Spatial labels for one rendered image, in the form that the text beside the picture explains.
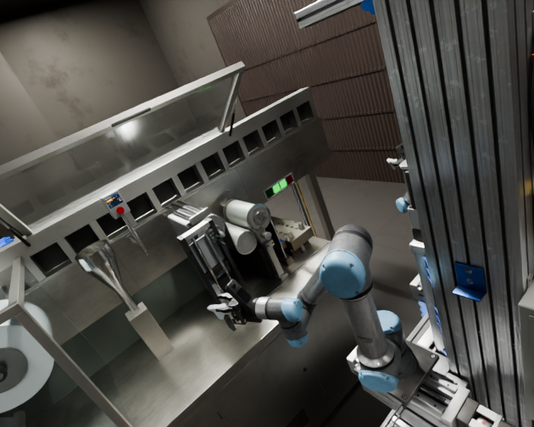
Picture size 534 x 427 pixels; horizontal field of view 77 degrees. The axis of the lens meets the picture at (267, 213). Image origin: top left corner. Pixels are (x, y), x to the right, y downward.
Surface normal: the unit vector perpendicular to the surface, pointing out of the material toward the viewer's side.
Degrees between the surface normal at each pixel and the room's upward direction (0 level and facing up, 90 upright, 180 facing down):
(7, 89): 90
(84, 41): 90
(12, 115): 90
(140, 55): 90
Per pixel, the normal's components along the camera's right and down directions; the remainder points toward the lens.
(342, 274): -0.44, 0.42
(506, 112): -0.72, 0.53
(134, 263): 0.58, 0.15
